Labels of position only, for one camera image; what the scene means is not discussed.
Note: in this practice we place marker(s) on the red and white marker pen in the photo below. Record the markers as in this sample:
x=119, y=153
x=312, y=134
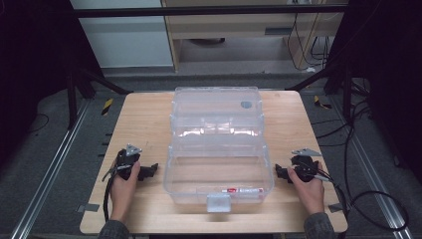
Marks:
x=242, y=190

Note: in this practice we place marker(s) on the light wooden desk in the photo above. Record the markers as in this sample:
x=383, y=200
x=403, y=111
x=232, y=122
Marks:
x=232, y=26

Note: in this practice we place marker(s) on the person's right hand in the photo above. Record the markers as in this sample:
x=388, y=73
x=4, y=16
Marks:
x=310, y=195

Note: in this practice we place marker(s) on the yellow and black striped tape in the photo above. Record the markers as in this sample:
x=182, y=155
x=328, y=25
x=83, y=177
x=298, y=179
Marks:
x=321, y=103
x=107, y=106

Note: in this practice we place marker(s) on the clear plastic storage box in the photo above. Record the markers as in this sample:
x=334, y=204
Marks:
x=215, y=166

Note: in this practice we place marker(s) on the black horizontal metal bar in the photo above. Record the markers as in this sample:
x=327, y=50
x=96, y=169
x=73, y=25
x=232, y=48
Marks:
x=199, y=12

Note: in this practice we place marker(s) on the person's left hand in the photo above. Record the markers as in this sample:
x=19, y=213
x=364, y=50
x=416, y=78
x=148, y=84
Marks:
x=122, y=195

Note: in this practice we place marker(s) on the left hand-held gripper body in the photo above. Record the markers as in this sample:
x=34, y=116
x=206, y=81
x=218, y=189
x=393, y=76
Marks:
x=125, y=161

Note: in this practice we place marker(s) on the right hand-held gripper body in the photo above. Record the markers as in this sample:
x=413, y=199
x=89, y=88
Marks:
x=304, y=166

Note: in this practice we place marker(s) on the black curtain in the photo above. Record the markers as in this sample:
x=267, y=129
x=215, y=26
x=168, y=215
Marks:
x=391, y=66
x=33, y=66

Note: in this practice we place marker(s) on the grey tape piece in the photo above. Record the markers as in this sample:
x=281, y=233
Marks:
x=335, y=207
x=88, y=207

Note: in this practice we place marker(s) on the black metal stand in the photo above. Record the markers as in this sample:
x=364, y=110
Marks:
x=71, y=99
x=346, y=93

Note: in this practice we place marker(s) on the aluminium floor rail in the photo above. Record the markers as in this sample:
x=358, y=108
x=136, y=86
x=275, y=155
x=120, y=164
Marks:
x=49, y=169
x=371, y=169

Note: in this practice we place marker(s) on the white cabinet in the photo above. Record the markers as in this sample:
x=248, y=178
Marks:
x=126, y=40

